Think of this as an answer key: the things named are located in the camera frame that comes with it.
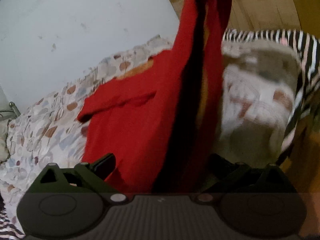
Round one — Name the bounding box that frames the red long-sleeve dress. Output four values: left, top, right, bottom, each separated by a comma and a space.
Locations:
78, 0, 231, 195

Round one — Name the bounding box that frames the beige patterned pillow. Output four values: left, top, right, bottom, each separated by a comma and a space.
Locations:
0, 119, 9, 163

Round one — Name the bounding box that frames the metal bed headboard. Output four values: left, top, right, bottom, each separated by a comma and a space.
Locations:
0, 101, 21, 121

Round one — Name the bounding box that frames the patterned white duvet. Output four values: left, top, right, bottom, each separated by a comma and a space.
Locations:
0, 34, 304, 233

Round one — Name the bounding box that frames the black white striped bedsheet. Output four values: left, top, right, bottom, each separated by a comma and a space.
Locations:
216, 29, 319, 168

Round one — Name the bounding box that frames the pink cloth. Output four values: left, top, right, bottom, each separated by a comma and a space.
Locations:
279, 38, 289, 46

